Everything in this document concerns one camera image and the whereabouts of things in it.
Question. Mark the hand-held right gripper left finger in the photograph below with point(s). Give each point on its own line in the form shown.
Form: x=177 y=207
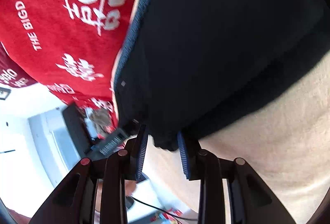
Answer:
x=141 y=154

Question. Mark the black framed wall picture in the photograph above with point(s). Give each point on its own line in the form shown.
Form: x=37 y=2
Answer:
x=4 y=93

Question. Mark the beige bed sheet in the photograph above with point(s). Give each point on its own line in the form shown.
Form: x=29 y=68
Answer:
x=270 y=136

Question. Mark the red printed blanket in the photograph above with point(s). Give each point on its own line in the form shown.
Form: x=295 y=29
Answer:
x=67 y=25

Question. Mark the dark navy pants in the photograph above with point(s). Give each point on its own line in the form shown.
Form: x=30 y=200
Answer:
x=219 y=46

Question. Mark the dark red printed pillow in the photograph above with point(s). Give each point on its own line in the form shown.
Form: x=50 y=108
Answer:
x=13 y=73

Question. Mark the white door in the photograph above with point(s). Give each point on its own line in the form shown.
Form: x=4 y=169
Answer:
x=55 y=151

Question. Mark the black television screen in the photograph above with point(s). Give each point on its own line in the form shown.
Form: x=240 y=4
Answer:
x=76 y=126

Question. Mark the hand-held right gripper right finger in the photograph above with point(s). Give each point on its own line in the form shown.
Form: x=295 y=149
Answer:
x=183 y=155

